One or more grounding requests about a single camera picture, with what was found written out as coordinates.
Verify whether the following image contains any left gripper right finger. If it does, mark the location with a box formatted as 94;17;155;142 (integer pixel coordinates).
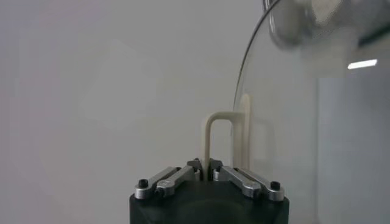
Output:
210;158;286;202

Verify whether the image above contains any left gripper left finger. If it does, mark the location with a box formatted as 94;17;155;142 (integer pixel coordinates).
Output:
133;158;204;200

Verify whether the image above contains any glass lid with cream handle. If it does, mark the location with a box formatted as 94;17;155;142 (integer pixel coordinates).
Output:
201;0;390;224

